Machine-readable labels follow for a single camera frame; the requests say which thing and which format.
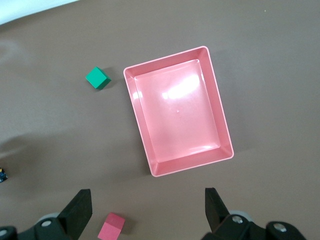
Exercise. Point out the brown table cloth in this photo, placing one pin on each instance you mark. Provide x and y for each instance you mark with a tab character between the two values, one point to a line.
50	125

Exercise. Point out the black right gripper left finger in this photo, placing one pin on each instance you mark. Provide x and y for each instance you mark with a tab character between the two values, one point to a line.
72	220

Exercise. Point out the pink foam cube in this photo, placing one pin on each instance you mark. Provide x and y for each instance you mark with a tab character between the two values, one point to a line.
111	226

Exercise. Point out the green foam cube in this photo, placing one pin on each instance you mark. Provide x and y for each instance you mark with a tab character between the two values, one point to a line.
97	77

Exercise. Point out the orange-capped black push button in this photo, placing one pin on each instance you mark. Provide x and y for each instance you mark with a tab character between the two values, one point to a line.
3	175

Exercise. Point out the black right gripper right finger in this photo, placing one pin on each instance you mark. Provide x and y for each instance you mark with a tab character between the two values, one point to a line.
220	220

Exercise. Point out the pink plastic tray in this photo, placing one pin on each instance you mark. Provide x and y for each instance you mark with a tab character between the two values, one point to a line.
175	112

